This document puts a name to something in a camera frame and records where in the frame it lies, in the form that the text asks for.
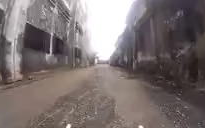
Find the grey-brown worn asphalt road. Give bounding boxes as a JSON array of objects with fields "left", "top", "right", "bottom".
[{"left": 0, "top": 63, "right": 205, "bottom": 128}]

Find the grey derelict concrete building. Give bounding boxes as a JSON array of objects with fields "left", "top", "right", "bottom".
[{"left": 0, "top": 0, "right": 99, "bottom": 84}]

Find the raised kerb strip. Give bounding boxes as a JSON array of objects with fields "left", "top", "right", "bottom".
[{"left": 0, "top": 65, "right": 91, "bottom": 95}]

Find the weathered grey concrete wall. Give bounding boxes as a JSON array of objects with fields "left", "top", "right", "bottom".
[{"left": 109, "top": 0, "right": 205, "bottom": 93}]

